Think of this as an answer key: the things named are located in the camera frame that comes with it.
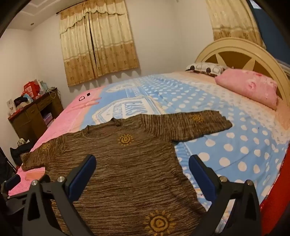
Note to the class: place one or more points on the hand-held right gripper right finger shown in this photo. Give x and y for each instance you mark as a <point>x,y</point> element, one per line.
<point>201,179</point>

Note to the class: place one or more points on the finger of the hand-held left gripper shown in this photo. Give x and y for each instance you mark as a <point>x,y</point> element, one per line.
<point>12,182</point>

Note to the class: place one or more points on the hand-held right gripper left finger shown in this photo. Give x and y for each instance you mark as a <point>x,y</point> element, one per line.
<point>82,177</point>

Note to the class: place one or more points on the brown knit sweater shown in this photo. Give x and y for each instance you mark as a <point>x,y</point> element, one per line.
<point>136,170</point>

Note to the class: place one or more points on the white patterned cloth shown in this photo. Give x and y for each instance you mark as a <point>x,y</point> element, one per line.
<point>22,142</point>

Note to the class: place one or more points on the pink and blue printed blanket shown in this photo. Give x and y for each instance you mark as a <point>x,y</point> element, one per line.
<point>237,140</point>

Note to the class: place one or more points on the brown wooden desk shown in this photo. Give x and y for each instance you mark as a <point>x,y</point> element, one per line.
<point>29,118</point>

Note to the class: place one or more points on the purple box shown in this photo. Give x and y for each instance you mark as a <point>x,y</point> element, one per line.
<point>48,118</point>

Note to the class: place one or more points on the white printed box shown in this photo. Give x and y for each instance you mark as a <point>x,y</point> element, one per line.
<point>11,106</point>

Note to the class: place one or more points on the red cloth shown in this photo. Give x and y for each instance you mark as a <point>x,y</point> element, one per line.
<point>278,186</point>

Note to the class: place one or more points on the small black bag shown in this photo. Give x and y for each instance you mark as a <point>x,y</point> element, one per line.
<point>21,99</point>

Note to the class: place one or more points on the white bag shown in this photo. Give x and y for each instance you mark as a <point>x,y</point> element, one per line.
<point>40,86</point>

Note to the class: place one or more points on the pink pillow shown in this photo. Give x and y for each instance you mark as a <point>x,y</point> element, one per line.
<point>249,87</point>

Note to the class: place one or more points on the white and brown patterned pillow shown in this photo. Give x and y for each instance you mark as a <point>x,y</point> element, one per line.
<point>204,67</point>

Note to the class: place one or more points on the wide beige patterned curtain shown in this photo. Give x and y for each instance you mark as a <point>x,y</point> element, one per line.
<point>97,45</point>

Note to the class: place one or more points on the cream round headboard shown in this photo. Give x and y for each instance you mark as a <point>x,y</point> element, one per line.
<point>231,46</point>

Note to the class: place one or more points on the narrow beige patterned curtain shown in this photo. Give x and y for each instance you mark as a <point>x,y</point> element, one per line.
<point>233,20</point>

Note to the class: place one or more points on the dark curtain rod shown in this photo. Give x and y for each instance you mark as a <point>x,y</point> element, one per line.
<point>68,8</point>

